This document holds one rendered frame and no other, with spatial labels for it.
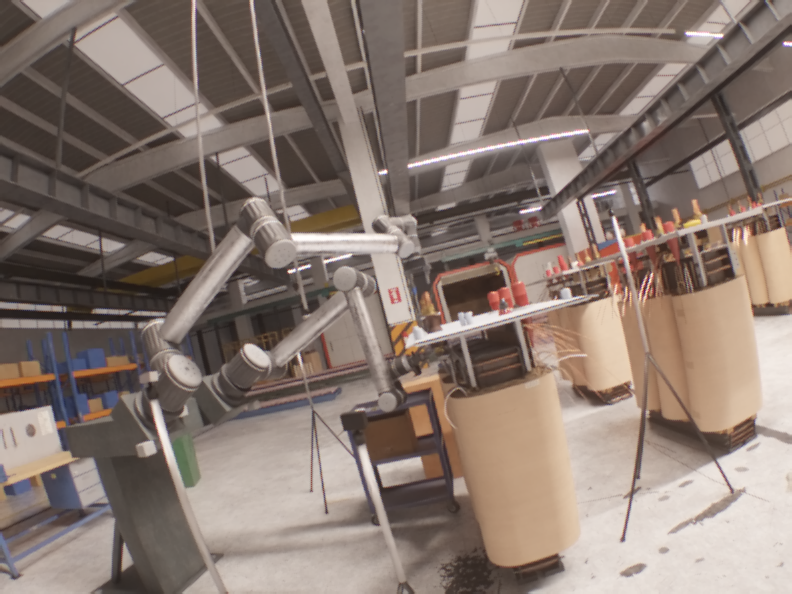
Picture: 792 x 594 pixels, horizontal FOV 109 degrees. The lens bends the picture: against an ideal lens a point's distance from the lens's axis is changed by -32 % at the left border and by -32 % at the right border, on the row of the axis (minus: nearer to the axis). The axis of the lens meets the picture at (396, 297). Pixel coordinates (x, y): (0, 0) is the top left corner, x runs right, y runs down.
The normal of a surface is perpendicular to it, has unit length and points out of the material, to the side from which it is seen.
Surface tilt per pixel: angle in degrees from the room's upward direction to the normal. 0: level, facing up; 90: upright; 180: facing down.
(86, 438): 90
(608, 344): 90
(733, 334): 90
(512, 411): 90
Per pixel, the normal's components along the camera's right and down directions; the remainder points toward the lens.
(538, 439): -0.04, -0.06
